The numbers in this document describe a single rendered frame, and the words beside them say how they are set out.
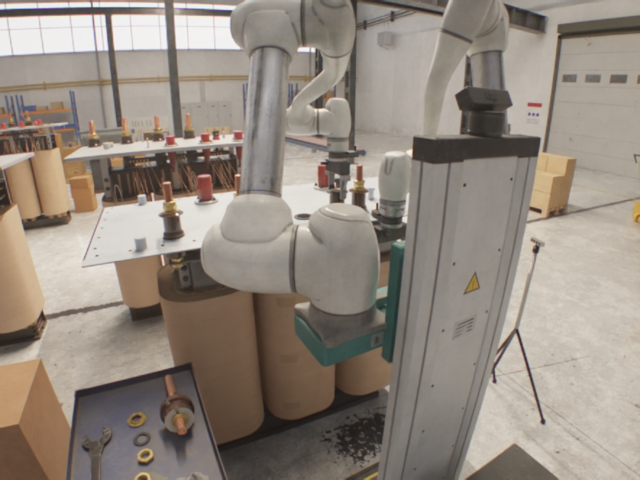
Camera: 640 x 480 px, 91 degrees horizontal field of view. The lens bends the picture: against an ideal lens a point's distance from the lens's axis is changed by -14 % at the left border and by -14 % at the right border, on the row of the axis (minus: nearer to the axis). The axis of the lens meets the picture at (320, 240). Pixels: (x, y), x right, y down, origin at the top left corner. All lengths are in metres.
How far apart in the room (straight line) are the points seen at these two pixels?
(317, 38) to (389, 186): 0.50
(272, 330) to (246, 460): 0.83
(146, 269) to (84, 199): 4.72
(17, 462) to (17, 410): 0.19
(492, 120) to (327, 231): 0.38
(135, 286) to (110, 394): 1.89
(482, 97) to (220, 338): 1.38
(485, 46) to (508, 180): 0.52
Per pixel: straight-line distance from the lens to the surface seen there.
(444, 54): 1.12
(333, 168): 1.52
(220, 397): 1.90
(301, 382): 2.00
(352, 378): 2.23
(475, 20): 1.12
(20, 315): 3.62
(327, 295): 0.78
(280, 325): 1.76
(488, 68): 1.24
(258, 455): 2.31
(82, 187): 7.81
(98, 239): 1.57
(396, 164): 1.18
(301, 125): 1.45
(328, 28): 1.00
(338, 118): 1.47
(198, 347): 1.69
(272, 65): 0.94
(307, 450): 2.31
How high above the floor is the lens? 1.84
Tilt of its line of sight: 21 degrees down
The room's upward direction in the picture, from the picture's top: straight up
